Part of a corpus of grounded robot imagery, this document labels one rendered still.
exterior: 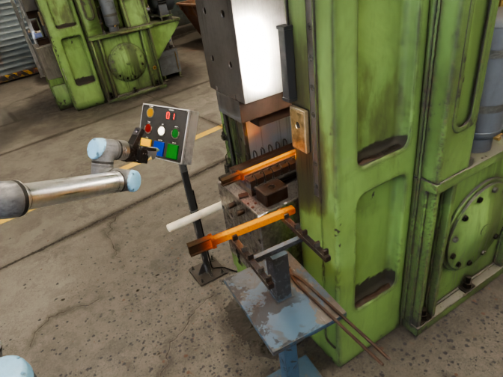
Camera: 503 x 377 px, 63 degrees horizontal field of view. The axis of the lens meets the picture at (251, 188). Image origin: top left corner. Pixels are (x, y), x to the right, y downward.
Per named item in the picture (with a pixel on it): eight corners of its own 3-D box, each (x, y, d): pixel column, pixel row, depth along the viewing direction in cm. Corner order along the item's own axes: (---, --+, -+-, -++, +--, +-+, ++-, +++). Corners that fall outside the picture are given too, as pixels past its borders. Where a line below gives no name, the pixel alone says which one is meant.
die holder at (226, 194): (268, 291, 194) (257, 216, 171) (230, 250, 223) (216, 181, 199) (356, 242, 216) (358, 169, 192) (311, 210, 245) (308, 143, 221)
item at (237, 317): (252, 377, 209) (251, 376, 208) (203, 307, 253) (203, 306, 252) (313, 338, 224) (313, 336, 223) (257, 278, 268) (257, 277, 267)
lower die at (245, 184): (252, 196, 184) (249, 180, 179) (230, 179, 199) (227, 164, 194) (324, 164, 200) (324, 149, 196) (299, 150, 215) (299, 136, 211)
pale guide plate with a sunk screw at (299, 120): (306, 154, 155) (304, 112, 146) (292, 146, 161) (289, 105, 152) (311, 152, 155) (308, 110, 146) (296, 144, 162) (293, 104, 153)
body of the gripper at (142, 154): (138, 161, 199) (117, 159, 188) (140, 143, 198) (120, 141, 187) (148, 163, 195) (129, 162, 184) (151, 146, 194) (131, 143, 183)
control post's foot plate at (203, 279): (200, 288, 267) (197, 277, 262) (187, 269, 283) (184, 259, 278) (229, 273, 275) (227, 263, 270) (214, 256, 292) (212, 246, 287)
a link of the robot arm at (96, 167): (105, 191, 171) (106, 162, 170) (84, 188, 175) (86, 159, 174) (120, 191, 179) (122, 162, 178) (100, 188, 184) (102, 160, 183)
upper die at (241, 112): (242, 123, 165) (238, 101, 160) (218, 111, 180) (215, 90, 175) (322, 95, 181) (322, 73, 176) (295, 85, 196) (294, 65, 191)
